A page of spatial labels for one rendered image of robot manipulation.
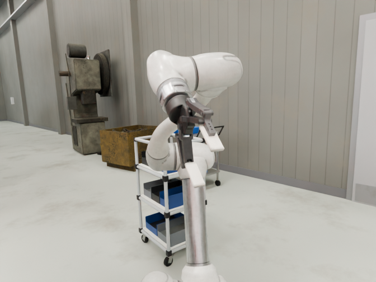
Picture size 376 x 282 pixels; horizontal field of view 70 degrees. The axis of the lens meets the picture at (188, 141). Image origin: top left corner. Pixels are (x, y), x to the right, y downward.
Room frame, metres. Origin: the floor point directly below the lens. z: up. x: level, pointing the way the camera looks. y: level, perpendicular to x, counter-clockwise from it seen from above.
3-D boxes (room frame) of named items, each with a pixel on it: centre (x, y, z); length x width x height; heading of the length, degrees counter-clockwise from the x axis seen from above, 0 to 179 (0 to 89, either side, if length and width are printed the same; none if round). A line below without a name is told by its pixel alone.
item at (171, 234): (2.22, 0.17, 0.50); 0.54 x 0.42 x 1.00; 36
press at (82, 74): (6.70, 2.43, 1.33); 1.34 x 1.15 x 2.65; 44
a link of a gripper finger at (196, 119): (0.62, -0.02, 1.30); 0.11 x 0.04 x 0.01; 23
